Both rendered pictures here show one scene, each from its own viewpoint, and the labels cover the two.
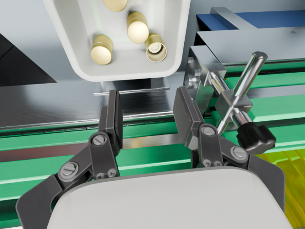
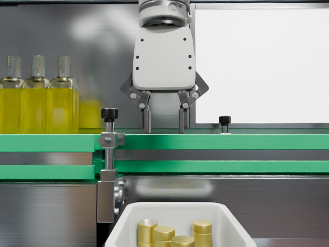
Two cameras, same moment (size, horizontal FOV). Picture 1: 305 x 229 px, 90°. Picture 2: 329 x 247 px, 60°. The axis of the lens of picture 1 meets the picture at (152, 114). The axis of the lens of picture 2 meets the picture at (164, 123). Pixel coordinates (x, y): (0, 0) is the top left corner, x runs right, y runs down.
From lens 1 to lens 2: 0.38 m
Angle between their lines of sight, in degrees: 44
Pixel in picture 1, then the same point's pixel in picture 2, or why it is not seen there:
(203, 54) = (107, 203)
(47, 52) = not seen: outside the picture
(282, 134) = not seen: hidden behind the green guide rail
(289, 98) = (60, 148)
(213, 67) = (108, 175)
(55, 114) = (246, 187)
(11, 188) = not seen: hidden behind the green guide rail
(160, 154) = (155, 141)
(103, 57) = (199, 222)
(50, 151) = (243, 155)
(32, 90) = (281, 226)
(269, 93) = (69, 157)
